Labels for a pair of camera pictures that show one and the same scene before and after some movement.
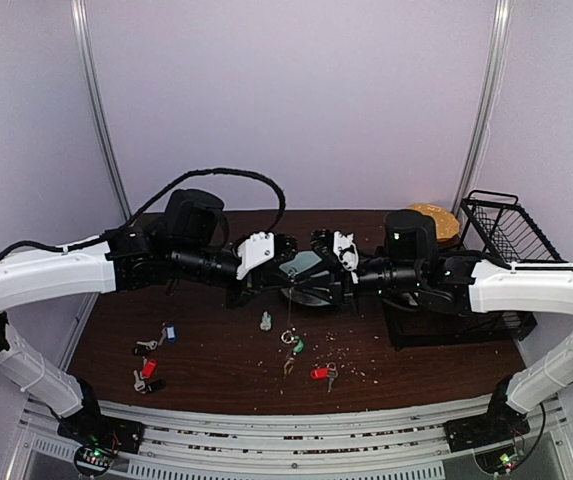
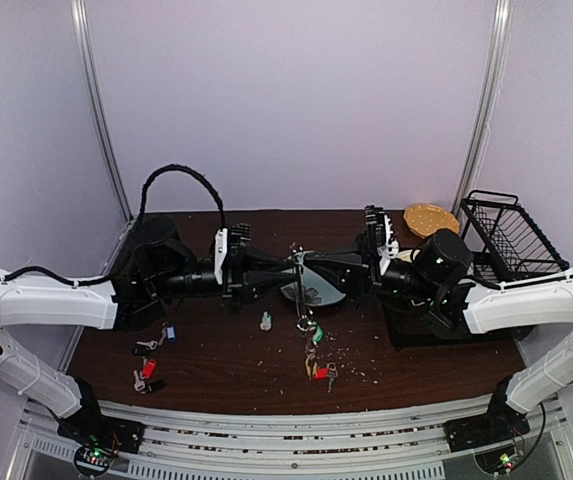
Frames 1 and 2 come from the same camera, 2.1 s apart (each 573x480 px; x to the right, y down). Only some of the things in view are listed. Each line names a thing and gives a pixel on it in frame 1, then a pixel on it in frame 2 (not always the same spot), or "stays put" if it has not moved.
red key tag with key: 326,373 stays put
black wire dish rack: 499,226 stays put
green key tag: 300,345 to 318,335
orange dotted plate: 447,225 stays put
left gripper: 257,281 stays put
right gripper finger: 322,292 to 346,277
